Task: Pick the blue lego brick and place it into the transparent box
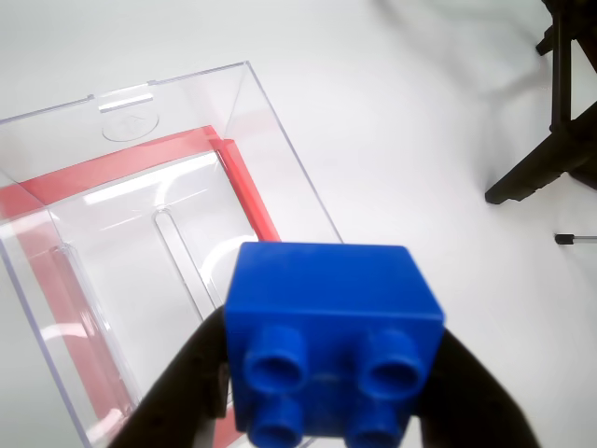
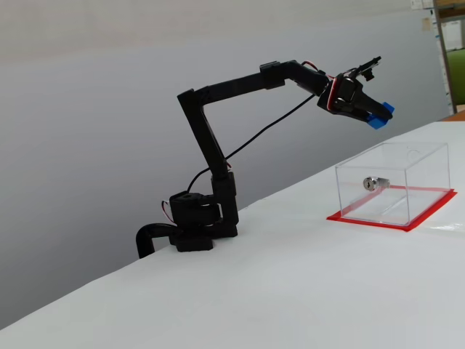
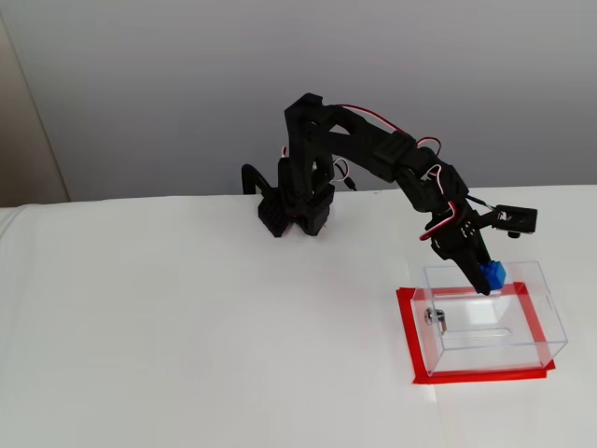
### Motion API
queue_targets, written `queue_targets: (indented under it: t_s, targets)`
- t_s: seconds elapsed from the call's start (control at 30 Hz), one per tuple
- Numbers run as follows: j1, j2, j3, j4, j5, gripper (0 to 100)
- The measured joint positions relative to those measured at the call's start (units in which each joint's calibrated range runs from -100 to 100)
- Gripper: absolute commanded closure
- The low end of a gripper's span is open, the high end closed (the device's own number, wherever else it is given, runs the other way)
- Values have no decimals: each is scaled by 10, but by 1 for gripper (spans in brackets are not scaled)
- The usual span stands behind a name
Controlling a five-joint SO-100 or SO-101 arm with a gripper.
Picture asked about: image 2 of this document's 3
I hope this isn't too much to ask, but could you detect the brown wooden table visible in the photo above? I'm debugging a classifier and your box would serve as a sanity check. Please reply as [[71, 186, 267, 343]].
[[437, 110, 465, 123]]

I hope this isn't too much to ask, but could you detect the green upholstered seat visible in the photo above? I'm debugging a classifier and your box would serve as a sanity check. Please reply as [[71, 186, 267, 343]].
[[445, 49, 465, 106]]

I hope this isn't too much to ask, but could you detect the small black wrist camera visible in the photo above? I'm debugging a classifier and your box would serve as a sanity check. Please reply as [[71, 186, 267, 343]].
[[350, 55, 382, 83]]

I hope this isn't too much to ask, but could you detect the blue lego brick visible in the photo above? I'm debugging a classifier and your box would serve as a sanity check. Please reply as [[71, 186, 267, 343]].
[[365, 101, 397, 131]]

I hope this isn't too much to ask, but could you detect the red white servo cable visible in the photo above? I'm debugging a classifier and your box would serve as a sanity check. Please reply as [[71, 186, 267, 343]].
[[300, 59, 325, 74], [161, 199, 176, 223], [324, 74, 338, 111]]

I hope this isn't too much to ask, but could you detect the grey metal shelf post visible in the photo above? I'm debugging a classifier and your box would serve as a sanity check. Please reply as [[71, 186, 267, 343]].
[[433, 0, 459, 116]]

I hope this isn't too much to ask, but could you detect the thin black camera cable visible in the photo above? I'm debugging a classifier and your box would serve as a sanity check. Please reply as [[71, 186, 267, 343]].
[[186, 94, 318, 199]]

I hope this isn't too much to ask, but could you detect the white cardboard box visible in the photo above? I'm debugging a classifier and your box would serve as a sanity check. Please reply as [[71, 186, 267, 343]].
[[441, 20, 465, 52]]

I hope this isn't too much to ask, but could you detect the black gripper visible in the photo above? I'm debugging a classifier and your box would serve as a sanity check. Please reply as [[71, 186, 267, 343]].
[[328, 73, 394, 125]]

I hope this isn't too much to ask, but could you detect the red base plate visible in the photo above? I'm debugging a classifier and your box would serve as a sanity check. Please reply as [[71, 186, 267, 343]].
[[325, 185, 458, 233]]

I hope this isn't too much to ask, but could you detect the silver cam lock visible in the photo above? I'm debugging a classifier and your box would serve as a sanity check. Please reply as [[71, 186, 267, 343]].
[[362, 176, 391, 191]]

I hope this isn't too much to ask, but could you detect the transparent plastic box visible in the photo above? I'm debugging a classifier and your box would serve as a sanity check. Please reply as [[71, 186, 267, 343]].
[[334, 142, 451, 227]]

